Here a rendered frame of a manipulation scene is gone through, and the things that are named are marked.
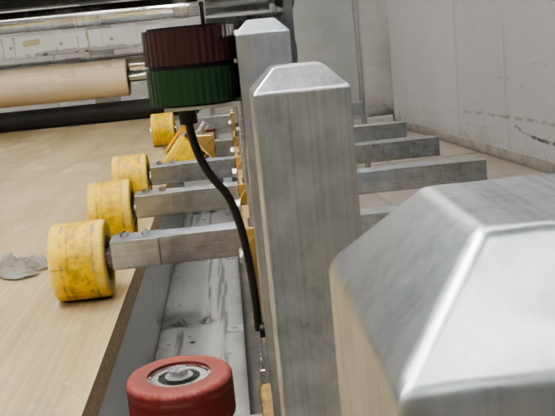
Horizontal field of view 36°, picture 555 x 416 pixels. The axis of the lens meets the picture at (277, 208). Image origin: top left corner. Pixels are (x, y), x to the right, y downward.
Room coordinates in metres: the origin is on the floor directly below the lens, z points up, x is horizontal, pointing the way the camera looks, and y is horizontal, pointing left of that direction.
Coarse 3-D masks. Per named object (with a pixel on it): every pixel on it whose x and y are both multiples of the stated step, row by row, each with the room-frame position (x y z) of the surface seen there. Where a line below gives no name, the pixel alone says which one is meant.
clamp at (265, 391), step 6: (264, 384) 0.65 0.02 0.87; (264, 390) 0.64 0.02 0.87; (270, 390) 0.64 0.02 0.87; (264, 396) 0.63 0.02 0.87; (270, 396) 0.63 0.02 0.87; (264, 402) 0.62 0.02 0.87; (270, 402) 0.62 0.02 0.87; (264, 408) 0.61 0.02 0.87; (270, 408) 0.61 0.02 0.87; (264, 414) 0.60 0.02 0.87; (270, 414) 0.60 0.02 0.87
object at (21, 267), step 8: (8, 256) 0.99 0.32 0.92; (32, 256) 0.99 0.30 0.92; (40, 256) 0.99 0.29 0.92; (0, 264) 0.99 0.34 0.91; (8, 264) 0.98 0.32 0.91; (16, 264) 0.96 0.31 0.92; (24, 264) 0.96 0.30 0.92; (32, 264) 0.98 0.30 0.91; (40, 264) 0.98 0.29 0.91; (0, 272) 0.96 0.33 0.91; (8, 272) 0.96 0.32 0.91; (16, 272) 0.95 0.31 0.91; (24, 272) 0.95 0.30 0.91; (32, 272) 0.95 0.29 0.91
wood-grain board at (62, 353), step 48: (0, 144) 2.50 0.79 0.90; (48, 144) 2.38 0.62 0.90; (96, 144) 2.26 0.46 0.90; (144, 144) 2.15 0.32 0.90; (0, 192) 1.60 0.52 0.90; (48, 192) 1.55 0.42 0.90; (0, 240) 1.17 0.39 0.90; (0, 288) 0.92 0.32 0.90; (48, 288) 0.90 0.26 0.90; (0, 336) 0.75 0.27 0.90; (48, 336) 0.74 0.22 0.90; (96, 336) 0.73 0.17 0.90; (0, 384) 0.63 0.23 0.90; (48, 384) 0.62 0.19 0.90; (96, 384) 0.63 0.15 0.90
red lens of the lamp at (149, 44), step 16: (144, 32) 0.55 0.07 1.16; (160, 32) 0.54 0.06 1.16; (176, 32) 0.54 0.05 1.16; (192, 32) 0.54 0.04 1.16; (208, 32) 0.54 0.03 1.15; (224, 32) 0.55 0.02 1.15; (144, 48) 0.55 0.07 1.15; (160, 48) 0.54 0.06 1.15; (176, 48) 0.54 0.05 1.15; (192, 48) 0.54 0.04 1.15; (208, 48) 0.54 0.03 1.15; (224, 48) 0.55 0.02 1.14; (160, 64) 0.54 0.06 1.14; (176, 64) 0.54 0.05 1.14
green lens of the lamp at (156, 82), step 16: (160, 80) 0.54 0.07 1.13; (176, 80) 0.54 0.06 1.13; (192, 80) 0.54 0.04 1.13; (208, 80) 0.54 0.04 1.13; (224, 80) 0.55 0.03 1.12; (160, 96) 0.54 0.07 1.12; (176, 96) 0.54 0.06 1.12; (192, 96) 0.54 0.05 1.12; (208, 96) 0.54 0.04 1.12; (224, 96) 0.54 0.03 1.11
